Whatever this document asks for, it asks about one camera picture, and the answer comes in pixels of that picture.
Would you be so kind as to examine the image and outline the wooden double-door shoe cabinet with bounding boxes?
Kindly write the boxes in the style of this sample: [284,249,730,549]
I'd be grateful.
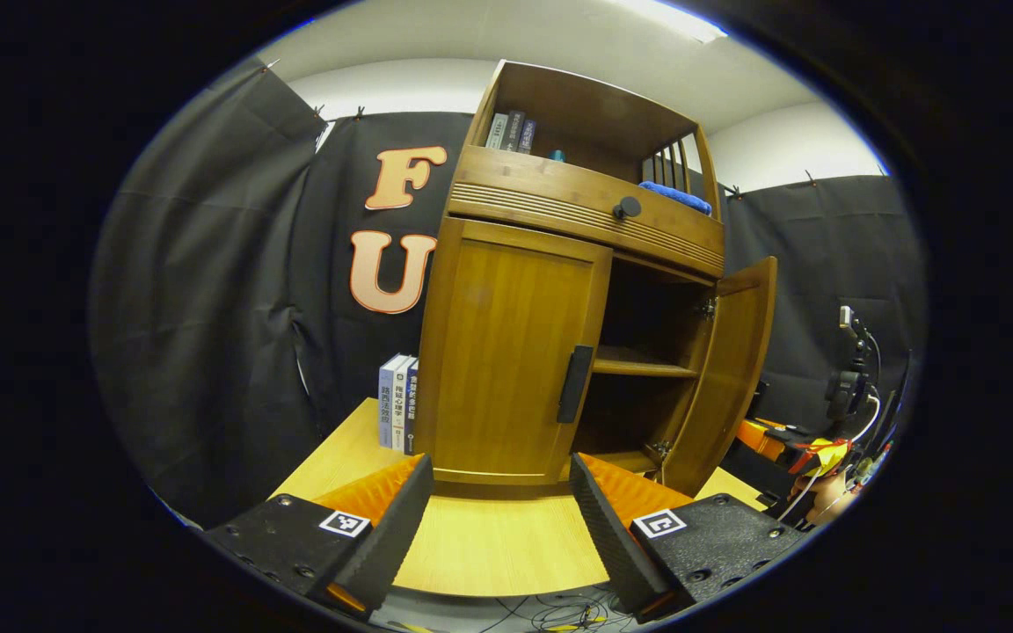
[416,60,727,498]

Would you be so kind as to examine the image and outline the light blue standing book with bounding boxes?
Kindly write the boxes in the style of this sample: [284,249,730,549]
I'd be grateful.
[378,353,408,449]

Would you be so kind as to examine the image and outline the black backdrop cloth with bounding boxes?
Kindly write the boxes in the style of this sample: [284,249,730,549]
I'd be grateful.
[89,57,928,528]

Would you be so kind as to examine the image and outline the wooden shoe cabinet door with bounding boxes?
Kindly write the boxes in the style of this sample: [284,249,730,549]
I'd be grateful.
[432,218,613,487]
[663,256,778,498]

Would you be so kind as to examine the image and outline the blue towel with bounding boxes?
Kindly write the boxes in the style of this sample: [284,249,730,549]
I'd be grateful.
[638,181,712,217]

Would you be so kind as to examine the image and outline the white cable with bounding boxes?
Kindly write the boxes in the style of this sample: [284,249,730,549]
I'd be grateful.
[777,394,882,521]

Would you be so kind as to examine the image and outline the white standing book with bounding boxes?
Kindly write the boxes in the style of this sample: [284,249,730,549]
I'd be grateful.
[392,358,415,454]

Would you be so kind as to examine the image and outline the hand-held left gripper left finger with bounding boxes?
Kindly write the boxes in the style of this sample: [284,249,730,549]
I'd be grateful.
[203,454,434,621]

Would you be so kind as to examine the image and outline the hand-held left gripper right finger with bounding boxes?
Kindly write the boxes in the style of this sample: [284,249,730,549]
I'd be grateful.
[568,452,811,623]

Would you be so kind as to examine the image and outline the wooden drawer with black knob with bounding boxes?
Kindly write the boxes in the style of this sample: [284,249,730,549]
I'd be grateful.
[448,145,725,280]

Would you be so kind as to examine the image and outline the black tripod stand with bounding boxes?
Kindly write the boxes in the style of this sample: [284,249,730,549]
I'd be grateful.
[826,305,882,423]

